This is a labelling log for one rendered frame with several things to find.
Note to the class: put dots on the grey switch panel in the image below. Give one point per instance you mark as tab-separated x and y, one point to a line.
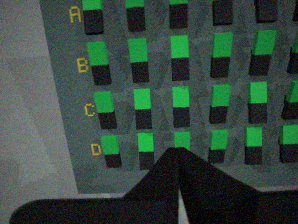
136	77

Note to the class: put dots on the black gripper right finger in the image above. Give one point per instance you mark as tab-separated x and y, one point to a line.
211	196

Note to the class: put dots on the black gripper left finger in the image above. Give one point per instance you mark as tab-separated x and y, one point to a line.
154	200

